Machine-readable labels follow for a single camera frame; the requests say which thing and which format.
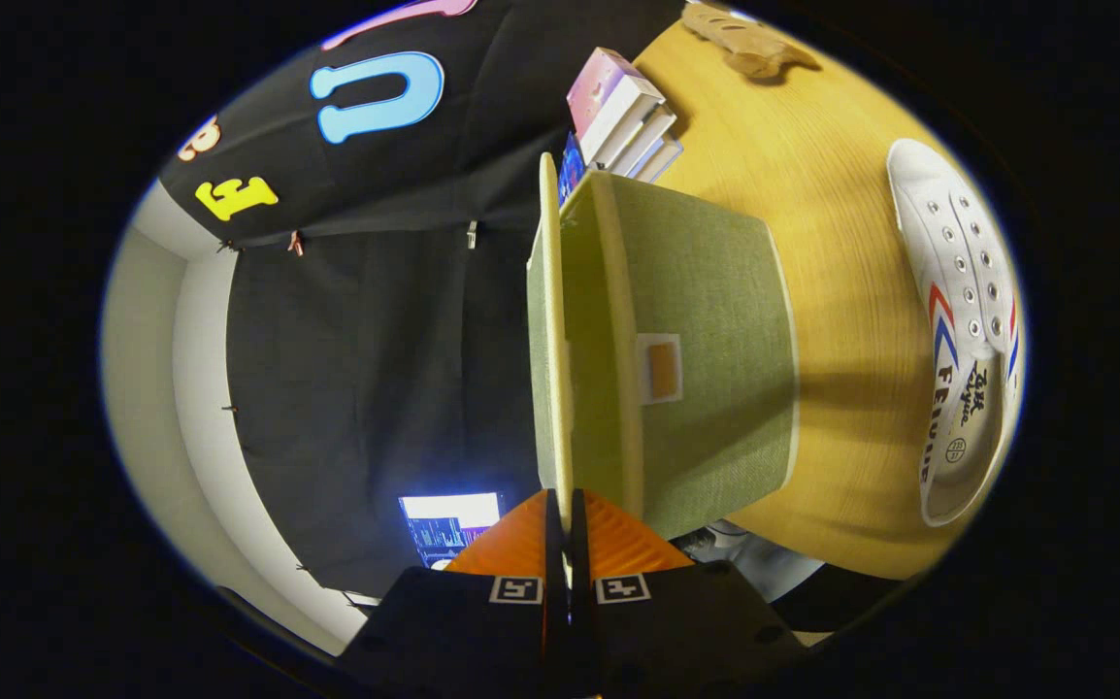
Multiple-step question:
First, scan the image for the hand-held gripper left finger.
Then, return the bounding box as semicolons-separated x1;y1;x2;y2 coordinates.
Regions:
342;490;570;699

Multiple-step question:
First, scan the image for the brown plush toy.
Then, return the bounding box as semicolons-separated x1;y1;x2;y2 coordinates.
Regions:
681;0;819;80

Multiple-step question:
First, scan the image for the computer monitor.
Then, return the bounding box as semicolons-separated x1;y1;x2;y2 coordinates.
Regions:
398;492;506;570

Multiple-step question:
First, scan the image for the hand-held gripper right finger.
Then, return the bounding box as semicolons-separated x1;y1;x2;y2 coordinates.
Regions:
570;488;808;699

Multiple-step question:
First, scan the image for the white book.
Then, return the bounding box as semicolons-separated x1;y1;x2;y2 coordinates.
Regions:
584;76;677;168

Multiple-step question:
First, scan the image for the white canvas shoe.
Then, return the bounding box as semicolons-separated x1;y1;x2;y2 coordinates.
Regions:
886;139;1025;528

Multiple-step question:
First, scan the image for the pale blue book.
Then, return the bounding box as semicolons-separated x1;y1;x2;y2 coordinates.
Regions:
633;136;685;185

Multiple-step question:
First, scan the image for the black backdrop cloth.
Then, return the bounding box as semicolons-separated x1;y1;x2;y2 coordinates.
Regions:
160;0;687;598

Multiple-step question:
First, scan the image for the green fabric storage box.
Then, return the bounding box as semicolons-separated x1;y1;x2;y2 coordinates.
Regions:
526;152;800;541

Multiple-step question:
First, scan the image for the dark blue book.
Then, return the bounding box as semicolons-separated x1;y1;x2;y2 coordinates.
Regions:
557;131;588;206

